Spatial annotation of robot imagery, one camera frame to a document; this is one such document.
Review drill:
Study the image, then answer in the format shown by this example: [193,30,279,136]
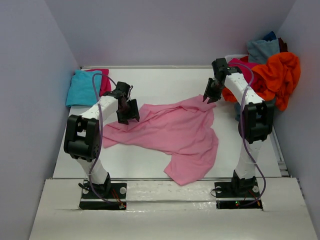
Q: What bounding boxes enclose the folded magenta t-shirt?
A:
[85,68,112,97]

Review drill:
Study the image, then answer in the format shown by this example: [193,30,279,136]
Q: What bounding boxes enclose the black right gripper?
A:
[203,77,225,104]

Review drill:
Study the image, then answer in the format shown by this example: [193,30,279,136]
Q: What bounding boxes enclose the folded turquoise t-shirt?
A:
[65,70,102,107]

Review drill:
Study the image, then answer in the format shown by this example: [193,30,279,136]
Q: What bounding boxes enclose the crumpled orange t-shirt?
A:
[222,51,301,112]

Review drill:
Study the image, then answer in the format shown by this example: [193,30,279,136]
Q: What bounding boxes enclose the crumpled magenta t-shirt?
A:
[228,57,259,89]

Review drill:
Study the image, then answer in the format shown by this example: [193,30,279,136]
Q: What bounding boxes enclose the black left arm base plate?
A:
[78,180,127,211]

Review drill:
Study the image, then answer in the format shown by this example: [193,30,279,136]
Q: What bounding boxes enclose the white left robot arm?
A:
[63,81,140,198]

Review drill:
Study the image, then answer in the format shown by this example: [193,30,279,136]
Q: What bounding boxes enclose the grey-blue t-shirt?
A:
[246,39,280,65]

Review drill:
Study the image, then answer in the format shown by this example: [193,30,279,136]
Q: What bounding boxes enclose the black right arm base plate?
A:
[210,181,263,210]

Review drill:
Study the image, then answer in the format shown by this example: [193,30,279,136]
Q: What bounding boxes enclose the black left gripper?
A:
[116,99,140,125]

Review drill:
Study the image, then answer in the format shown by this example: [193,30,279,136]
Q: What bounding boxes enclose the dark blue t-shirt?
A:
[262,31,277,42]

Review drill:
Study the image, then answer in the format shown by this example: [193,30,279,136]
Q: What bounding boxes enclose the light pink t-shirt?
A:
[102,95,219,186]

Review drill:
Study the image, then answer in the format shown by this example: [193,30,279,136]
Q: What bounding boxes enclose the white laundry basket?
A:
[224,54,248,62]

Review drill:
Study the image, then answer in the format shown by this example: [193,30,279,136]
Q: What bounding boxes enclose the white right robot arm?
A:
[203,58,275,199]

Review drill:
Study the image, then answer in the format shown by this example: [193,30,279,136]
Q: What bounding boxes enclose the maroon t-shirt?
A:
[278,37,288,53]

